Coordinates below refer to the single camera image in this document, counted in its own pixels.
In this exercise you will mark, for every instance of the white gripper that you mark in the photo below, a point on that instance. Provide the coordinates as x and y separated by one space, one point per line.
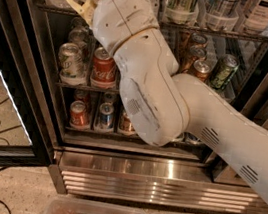
124 17

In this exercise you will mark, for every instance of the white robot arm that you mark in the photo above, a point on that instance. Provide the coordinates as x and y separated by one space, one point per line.
163 103

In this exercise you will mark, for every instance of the stainless steel fridge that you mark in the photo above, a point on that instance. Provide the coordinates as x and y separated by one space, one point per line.
109 164

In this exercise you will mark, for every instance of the white labelled bottle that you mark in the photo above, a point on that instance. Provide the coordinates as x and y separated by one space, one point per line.
255 16

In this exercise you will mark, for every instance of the glass fridge door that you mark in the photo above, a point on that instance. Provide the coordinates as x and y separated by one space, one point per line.
21 142

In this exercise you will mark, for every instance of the silver can behind left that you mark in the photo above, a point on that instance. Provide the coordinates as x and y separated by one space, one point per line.
79 34

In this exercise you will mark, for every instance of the white green soda can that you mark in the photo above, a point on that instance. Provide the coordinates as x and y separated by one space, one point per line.
72 66

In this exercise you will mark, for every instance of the red Coca-Cola can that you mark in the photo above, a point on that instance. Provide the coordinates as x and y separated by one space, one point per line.
104 70

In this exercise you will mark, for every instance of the brown soda can back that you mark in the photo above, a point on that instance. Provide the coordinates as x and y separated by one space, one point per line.
196 39

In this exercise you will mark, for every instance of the brown soda can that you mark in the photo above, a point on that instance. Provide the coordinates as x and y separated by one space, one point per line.
196 39
191 55
200 69

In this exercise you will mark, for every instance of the brown soda can middle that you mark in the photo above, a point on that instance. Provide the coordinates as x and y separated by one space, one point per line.
191 55

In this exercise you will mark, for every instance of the silver striped tall can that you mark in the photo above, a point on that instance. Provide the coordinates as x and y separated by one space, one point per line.
220 15

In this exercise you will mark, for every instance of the brown soda can front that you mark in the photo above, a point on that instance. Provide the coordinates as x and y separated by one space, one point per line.
200 69

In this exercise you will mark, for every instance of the small red can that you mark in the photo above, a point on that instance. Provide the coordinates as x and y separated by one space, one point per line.
79 116

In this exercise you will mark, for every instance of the small orange can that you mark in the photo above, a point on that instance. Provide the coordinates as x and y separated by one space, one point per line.
125 126

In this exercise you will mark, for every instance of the small dark blue can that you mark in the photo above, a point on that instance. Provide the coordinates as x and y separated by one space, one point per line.
191 139

